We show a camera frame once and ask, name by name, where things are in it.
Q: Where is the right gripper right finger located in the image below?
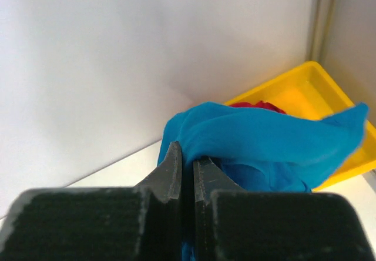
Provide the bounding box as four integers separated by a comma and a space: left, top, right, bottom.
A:
193, 156, 245, 260

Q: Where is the red t shirt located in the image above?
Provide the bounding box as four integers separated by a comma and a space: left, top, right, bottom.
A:
230, 101, 286, 115

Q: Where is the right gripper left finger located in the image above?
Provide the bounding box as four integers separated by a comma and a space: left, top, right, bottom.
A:
133, 142, 183, 260

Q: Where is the yellow plastic tray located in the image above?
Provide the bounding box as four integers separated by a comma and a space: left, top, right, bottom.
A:
224, 61, 375, 191

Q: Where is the right aluminium frame post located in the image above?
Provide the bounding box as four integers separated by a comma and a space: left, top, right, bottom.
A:
305, 0, 337, 63

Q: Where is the blue t shirt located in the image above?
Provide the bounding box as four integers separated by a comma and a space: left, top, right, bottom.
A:
159, 102, 368, 192

